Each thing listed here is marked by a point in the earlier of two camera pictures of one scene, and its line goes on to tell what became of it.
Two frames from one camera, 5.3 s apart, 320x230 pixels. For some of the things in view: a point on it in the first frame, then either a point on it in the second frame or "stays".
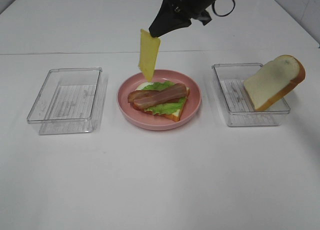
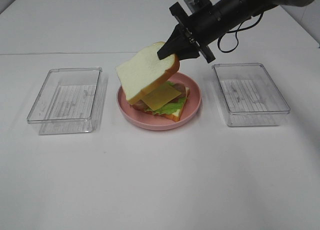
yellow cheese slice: x=149 y=46 -> x=161 y=96
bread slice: x=273 y=80 -> x=142 y=70
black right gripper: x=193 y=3 -> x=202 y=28
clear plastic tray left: x=70 y=101 stays
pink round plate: x=145 y=120 stays
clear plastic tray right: x=235 y=100 stays
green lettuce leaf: x=166 y=108 stays
